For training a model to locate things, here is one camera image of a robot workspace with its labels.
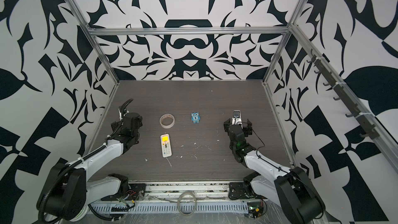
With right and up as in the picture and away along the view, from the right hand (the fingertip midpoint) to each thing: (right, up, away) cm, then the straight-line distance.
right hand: (240, 118), depth 85 cm
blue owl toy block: (-25, -1, +14) cm, 28 cm away
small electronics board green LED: (+3, -39, -14) cm, 41 cm away
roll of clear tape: (-42, -3, +13) cm, 45 cm away
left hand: (-62, +1, -1) cm, 62 cm away
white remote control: (-40, -17, +1) cm, 44 cm away
